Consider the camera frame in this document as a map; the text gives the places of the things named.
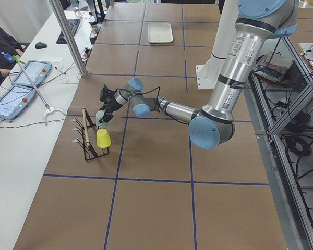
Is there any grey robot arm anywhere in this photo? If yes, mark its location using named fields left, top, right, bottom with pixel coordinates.
left=97, top=1, right=298, bottom=149

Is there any yellow plastic cup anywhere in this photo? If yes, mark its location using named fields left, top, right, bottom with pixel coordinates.
left=96, top=128, right=111, bottom=148

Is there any black wire cup rack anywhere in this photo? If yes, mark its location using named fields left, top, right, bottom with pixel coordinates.
left=70, top=107, right=110, bottom=162

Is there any far blue teach pendant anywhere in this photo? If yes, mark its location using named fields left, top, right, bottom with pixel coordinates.
left=11, top=60, right=52, bottom=88

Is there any white side desk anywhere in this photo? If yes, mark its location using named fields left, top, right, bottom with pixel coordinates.
left=0, top=10, right=100, bottom=250

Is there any cream bear print tray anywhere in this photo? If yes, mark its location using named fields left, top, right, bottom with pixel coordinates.
left=148, top=23, right=173, bottom=44

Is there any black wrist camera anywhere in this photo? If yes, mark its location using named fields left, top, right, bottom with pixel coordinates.
left=100, top=84, right=113, bottom=102

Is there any metal cylinder can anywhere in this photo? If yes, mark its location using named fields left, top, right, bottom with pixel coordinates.
left=90, top=25, right=98, bottom=38

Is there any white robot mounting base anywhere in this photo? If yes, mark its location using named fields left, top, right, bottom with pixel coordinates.
left=196, top=0, right=239, bottom=90

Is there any black computer mouse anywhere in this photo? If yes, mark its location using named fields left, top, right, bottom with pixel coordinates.
left=34, top=42, right=47, bottom=49

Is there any metal reach grabber tool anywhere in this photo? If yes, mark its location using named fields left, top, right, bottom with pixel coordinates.
left=13, top=55, right=66, bottom=126

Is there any blue teach pendant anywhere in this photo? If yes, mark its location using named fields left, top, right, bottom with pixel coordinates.
left=0, top=85, right=36, bottom=120
left=11, top=60, right=52, bottom=88

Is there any aluminium frame post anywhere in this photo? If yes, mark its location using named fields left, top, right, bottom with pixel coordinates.
left=49, top=0, right=87, bottom=77

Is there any stack of books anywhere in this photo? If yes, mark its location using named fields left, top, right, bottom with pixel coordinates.
left=253, top=52, right=293, bottom=82

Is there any light green plastic cup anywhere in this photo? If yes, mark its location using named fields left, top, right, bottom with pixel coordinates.
left=95, top=110, right=109, bottom=129

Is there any near blue teach pendant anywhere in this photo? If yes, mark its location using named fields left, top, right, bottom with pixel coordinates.
left=0, top=85, right=36, bottom=120

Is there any seated person in black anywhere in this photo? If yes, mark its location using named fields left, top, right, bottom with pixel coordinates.
left=0, top=27, right=24, bottom=85

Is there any black keyboard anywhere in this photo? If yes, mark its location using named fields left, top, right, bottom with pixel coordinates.
left=56, top=18, right=82, bottom=44

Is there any left black braided cable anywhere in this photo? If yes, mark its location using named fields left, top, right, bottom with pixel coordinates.
left=116, top=86, right=161, bottom=101

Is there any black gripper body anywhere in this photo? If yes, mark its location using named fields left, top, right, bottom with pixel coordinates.
left=105, top=91, right=119, bottom=113

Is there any aluminium frame rail structure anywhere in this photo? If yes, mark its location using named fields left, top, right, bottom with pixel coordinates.
left=245, top=38, right=313, bottom=249

